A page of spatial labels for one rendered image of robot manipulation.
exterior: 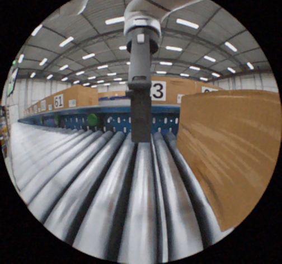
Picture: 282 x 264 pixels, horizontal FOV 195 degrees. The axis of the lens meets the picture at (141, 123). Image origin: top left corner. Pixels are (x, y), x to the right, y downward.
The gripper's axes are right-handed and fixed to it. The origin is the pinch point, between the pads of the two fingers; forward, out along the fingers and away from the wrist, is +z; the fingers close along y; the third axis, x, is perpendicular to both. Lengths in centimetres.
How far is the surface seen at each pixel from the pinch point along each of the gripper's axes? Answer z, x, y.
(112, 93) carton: -72, -213, -484
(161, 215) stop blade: 10.9, 3.5, 13.5
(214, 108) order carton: -3.8, 11.5, 6.8
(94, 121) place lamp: 5.1, -27.1, -21.3
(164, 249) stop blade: 10.9, 3.7, 19.9
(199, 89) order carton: -14.4, 34.4, -29.3
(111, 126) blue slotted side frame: 8.8, -19.5, -26.0
